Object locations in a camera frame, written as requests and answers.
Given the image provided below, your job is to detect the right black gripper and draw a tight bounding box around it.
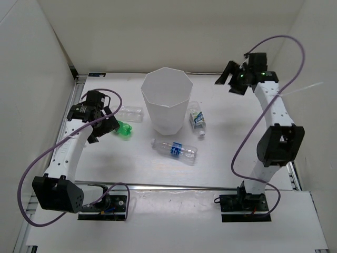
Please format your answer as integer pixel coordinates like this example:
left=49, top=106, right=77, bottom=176
left=214, top=61, right=251, bottom=96

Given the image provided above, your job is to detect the clear bottle green blue label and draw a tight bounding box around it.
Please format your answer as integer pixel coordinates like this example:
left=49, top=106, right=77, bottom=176
left=187, top=101, right=206, bottom=139

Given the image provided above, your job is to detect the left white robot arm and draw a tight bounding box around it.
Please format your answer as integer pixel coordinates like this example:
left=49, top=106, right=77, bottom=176
left=32, top=91, right=120, bottom=213

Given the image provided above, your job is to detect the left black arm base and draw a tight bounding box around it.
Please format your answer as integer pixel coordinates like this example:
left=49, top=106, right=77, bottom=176
left=77, top=182, right=131, bottom=221

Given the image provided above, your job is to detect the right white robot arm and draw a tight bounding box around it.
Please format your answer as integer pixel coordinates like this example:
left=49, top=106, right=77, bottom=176
left=216, top=53, right=305, bottom=211

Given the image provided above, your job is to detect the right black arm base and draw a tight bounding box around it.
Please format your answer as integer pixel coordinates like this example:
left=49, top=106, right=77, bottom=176
left=213, top=181, right=272, bottom=223

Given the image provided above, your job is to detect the white octagonal plastic bin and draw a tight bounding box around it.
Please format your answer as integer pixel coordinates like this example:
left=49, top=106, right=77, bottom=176
left=141, top=67, right=193, bottom=135

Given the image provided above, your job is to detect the crushed green plastic bottle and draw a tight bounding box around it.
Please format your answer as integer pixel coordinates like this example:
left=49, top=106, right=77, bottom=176
left=112, top=121, right=133, bottom=139

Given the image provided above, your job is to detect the clear flattened plastic bottle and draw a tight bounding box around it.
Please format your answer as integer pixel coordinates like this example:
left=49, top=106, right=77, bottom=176
left=114, top=106, right=144, bottom=123

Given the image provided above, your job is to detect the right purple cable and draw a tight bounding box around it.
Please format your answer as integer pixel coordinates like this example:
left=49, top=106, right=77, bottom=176
left=231, top=34, right=306, bottom=217

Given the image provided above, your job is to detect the purple cable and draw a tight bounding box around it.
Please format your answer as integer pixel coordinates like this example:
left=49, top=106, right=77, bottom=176
left=17, top=89, right=131, bottom=227
left=231, top=34, right=306, bottom=217

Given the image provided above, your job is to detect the aluminium frame rail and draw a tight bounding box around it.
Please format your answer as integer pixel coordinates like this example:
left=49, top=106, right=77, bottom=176
left=75, top=180, right=236, bottom=191

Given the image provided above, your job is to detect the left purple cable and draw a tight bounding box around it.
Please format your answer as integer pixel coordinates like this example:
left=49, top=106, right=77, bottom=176
left=17, top=89, right=131, bottom=227

